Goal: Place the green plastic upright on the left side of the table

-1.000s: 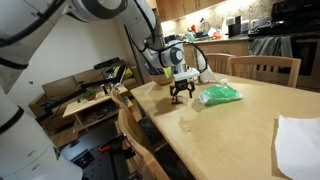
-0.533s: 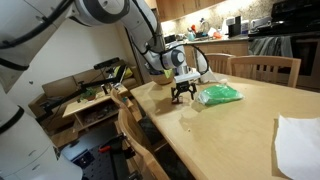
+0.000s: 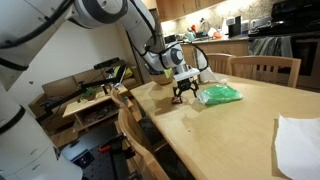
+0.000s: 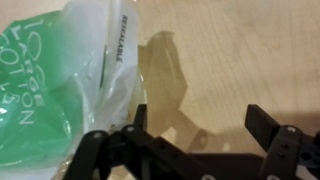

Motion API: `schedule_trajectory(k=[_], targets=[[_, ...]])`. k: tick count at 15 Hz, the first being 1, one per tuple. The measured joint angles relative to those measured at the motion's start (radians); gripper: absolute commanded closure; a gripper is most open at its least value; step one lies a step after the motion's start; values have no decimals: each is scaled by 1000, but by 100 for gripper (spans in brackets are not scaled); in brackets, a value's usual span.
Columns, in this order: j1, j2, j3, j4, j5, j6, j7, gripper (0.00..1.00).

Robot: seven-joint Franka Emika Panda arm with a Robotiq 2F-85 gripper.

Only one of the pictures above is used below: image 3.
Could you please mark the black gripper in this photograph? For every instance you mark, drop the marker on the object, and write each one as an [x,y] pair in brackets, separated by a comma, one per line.
[186,84]

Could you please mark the green plastic bag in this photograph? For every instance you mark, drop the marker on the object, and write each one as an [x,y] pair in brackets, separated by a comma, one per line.
[220,95]

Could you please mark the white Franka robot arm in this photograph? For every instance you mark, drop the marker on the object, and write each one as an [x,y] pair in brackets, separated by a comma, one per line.
[20,140]

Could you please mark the wooden bowl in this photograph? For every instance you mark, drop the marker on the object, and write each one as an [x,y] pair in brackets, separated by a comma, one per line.
[163,80]

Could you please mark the yellow green snack packet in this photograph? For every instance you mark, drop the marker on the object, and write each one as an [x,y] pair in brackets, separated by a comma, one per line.
[168,73]

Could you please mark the white napkin stack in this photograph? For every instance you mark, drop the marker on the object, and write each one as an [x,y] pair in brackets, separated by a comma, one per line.
[208,75]

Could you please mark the small clear plastic piece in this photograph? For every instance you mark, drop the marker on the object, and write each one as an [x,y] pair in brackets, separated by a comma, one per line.
[222,81]

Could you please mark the teal bottle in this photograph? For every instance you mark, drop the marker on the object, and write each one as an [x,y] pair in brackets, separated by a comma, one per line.
[191,35]

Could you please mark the wooden kitchen counter cabinets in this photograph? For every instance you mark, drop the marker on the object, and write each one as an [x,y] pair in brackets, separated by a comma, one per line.
[230,48]

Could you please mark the dish rack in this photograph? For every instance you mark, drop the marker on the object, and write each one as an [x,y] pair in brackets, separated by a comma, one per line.
[204,30]

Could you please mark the wooden chair with dark seat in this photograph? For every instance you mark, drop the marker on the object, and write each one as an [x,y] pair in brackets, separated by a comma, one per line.
[121,100]
[140,150]

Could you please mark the black coffee maker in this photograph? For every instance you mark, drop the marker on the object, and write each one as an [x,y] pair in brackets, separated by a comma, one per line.
[235,26]

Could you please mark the wide wooden slat back chair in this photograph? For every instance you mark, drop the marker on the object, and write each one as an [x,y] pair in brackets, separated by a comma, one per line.
[263,63]

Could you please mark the wooden upper kitchen cabinets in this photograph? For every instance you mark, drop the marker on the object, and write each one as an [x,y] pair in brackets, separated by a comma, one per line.
[186,8]

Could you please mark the grey towel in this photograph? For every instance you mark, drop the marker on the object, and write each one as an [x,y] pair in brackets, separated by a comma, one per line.
[270,46]

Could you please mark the small green potted plant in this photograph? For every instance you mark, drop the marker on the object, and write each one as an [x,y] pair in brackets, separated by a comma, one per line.
[88,95]

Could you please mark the wooden coffee table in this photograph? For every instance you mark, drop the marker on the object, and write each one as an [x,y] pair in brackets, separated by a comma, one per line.
[73,108]

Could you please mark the black kitchen stove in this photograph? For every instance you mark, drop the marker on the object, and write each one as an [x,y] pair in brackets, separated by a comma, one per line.
[306,50]

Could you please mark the white paper sheet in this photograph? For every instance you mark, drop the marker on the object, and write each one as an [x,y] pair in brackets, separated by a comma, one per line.
[300,150]

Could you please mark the black stereo camera bar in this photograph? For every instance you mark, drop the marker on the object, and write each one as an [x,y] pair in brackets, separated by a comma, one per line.
[106,63]

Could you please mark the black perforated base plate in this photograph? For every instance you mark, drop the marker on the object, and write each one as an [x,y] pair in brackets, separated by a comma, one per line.
[96,166]

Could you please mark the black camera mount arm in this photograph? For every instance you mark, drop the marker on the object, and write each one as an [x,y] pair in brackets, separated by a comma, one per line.
[66,96]

